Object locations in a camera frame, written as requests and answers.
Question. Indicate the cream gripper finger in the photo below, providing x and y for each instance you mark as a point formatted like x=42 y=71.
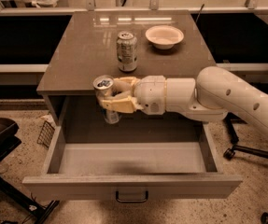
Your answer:
x=123 y=105
x=125 y=83

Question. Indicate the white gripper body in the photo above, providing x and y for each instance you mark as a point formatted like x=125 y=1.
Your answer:
x=150 y=93

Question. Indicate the slim redbull can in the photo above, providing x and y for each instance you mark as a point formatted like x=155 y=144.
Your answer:
x=103 y=88

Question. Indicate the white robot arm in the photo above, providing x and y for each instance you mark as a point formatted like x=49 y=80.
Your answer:
x=215 y=93

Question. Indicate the open top drawer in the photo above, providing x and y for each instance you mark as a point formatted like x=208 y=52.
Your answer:
x=169 y=156

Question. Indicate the white bowl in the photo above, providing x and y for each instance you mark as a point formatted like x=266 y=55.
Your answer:
x=164 y=36

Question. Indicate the wire mesh basket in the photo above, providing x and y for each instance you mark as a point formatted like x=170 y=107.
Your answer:
x=45 y=135

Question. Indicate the black drawer handle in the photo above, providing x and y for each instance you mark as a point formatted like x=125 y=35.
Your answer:
x=131 y=197

